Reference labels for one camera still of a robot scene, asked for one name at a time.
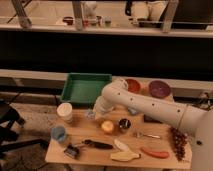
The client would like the light blue towel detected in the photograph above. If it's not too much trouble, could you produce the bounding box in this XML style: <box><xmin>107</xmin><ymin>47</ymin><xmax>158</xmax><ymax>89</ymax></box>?
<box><xmin>85</xmin><ymin>109</ymin><xmax>96</xmax><ymax>120</ymax></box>

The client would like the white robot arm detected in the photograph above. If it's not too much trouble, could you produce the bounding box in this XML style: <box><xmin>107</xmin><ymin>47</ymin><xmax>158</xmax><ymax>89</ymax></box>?
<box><xmin>93</xmin><ymin>78</ymin><xmax>213</xmax><ymax>171</ymax></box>

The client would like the red bowl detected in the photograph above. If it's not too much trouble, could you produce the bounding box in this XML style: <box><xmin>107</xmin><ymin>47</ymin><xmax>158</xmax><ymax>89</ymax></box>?
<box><xmin>126</xmin><ymin>79</ymin><xmax>141</xmax><ymax>94</ymax></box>

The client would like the purple bowl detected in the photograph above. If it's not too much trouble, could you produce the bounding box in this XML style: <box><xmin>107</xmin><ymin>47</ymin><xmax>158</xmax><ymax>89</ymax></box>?
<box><xmin>149</xmin><ymin>80</ymin><xmax>171</xmax><ymax>99</ymax></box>

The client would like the green plastic tray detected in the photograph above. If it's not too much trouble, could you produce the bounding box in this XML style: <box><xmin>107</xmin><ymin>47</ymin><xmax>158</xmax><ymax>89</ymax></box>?
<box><xmin>60</xmin><ymin>73</ymin><xmax>112</xmax><ymax>106</ymax></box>

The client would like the blue sponge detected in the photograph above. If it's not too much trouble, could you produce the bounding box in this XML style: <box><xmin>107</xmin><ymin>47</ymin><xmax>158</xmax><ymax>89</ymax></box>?
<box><xmin>128</xmin><ymin>108</ymin><xmax>139</xmax><ymax>116</ymax></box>

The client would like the orange round fruit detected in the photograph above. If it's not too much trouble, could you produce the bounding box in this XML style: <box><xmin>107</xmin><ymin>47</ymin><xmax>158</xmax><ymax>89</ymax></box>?
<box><xmin>101</xmin><ymin>120</ymin><xmax>114</xmax><ymax>134</ymax></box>

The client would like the white cylindrical container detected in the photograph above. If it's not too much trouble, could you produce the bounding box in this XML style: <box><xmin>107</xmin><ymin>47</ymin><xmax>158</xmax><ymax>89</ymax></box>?
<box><xmin>57</xmin><ymin>103</ymin><xmax>73</xmax><ymax>123</ymax></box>

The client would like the black rectangular block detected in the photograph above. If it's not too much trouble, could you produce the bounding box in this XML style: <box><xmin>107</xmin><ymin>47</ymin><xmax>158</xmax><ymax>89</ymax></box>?
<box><xmin>144</xmin><ymin>115</ymin><xmax>160</xmax><ymax>123</ymax></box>

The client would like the white spoon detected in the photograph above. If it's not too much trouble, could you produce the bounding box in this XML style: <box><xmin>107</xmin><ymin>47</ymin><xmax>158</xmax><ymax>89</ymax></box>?
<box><xmin>114</xmin><ymin>139</ymin><xmax>131</xmax><ymax>152</ymax></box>

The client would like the blue plastic cup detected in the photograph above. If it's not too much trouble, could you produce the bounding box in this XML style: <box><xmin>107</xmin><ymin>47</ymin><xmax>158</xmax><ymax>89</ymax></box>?
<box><xmin>51</xmin><ymin>126</ymin><xmax>67</xmax><ymax>144</ymax></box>

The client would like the black binder clip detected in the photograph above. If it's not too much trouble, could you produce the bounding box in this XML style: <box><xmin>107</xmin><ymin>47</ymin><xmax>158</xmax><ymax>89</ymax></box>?
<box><xmin>64</xmin><ymin>145</ymin><xmax>80</xmax><ymax>159</ymax></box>

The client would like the orange carrot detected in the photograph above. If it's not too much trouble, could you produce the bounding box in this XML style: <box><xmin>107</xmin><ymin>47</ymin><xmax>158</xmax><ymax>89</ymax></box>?
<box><xmin>140</xmin><ymin>147</ymin><xmax>169</xmax><ymax>159</ymax></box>

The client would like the person in striped shirt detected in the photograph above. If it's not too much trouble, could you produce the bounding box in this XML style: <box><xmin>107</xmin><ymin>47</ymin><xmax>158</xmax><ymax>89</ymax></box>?
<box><xmin>125</xmin><ymin>0</ymin><xmax>167</xmax><ymax>21</ymax></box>

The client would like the bunch of dark red grapes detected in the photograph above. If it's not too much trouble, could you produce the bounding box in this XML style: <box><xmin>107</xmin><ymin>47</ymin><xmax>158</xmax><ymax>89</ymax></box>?
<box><xmin>170</xmin><ymin>128</ymin><xmax>187</xmax><ymax>161</ymax></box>

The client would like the black office chair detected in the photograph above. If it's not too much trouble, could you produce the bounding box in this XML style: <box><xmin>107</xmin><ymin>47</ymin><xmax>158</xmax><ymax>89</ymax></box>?
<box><xmin>0</xmin><ymin>99</ymin><xmax>49</xmax><ymax>159</ymax></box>

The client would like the black handled brush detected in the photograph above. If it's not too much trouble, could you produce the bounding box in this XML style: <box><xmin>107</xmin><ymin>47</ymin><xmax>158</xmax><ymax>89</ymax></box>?
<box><xmin>82</xmin><ymin>139</ymin><xmax>113</xmax><ymax>150</ymax></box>

